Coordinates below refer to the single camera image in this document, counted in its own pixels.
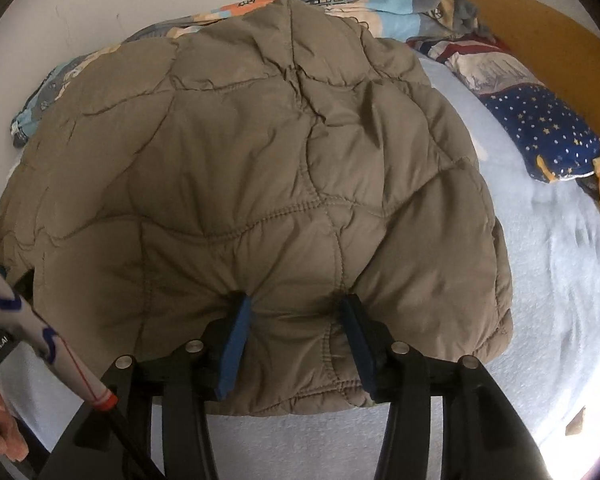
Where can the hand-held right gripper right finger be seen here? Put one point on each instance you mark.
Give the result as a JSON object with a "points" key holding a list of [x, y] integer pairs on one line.
{"points": [[360, 350]]}

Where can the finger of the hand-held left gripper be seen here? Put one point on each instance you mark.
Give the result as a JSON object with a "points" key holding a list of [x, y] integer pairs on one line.
{"points": [[24, 287]]}

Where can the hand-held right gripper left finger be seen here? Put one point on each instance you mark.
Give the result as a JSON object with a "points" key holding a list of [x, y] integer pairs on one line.
{"points": [[232, 350]]}

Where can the olive quilted hooded jacket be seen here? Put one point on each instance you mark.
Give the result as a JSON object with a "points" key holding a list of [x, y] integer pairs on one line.
{"points": [[255, 170]]}

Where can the person's left hand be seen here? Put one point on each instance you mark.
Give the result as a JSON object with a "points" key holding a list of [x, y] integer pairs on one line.
{"points": [[2, 430]]}

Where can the star and stripe pillow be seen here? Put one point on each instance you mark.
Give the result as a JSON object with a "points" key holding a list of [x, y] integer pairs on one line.
{"points": [[540, 110]]}

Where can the patchwork patterned duvet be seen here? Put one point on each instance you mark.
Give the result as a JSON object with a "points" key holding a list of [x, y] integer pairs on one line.
{"points": [[405, 0]]}

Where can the wooden headboard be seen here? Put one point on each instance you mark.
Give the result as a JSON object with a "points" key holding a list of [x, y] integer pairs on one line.
{"points": [[545, 35]]}

